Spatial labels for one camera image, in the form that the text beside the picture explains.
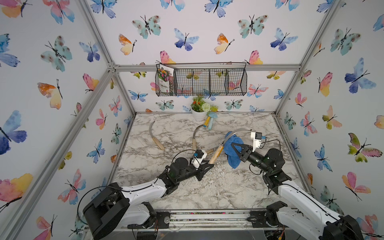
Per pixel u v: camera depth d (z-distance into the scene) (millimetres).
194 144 1014
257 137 664
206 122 1142
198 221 744
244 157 658
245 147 682
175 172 608
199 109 1102
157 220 732
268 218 682
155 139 1042
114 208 418
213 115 1176
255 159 659
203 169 685
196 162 647
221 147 722
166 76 880
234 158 709
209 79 934
